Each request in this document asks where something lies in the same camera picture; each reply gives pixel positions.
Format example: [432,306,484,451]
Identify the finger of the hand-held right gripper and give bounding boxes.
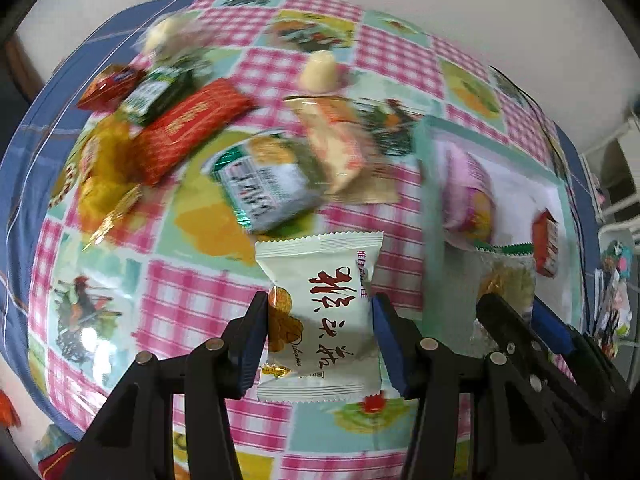
[531,297,603,363]
[476,292,548,386]

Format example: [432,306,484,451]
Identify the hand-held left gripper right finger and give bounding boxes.
[371,292,576,480]

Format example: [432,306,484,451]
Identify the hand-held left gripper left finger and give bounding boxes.
[65,291,273,480]

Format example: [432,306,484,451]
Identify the clear green-edged cookie packet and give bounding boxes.
[470,242,538,356]

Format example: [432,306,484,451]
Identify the teal cardboard box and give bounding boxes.
[412,115,586,343]

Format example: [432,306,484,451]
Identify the yellow snack packet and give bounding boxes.
[75,115,146,241]

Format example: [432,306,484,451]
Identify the red peanut snack packet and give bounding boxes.
[76,64,146,111]

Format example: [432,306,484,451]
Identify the colourful printed bags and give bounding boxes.
[595,240,640,361]

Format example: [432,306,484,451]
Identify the small red snack packet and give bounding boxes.
[531,210,560,278]

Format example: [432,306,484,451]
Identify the pink snack packet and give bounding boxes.
[440,147,498,251]

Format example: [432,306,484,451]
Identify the green and white snack packet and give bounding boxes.
[202,132,326,236]

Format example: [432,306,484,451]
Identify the orange and white snack packet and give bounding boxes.
[284,94,401,206]

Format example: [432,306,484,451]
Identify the long red snack packet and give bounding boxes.
[132,79,256,186]

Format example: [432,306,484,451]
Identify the red object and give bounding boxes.
[0,390,21,428]

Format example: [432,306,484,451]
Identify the dark green snack packet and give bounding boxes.
[120,55,213,128]

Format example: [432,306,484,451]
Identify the clear-wrapped round pastry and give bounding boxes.
[135,12,211,61]
[297,51,351,95]

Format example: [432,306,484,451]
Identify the pink checkered printed tablecloth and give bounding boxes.
[27,0,588,480]

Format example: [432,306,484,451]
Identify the blue plaid bed sheet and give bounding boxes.
[0,0,611,441]

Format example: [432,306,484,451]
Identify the black cable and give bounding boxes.
[492,67,571,186]

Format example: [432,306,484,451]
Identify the white furniture frame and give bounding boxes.
[580,110,640,241]

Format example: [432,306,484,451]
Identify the brown wooden frame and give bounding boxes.
[0,35,46,92]

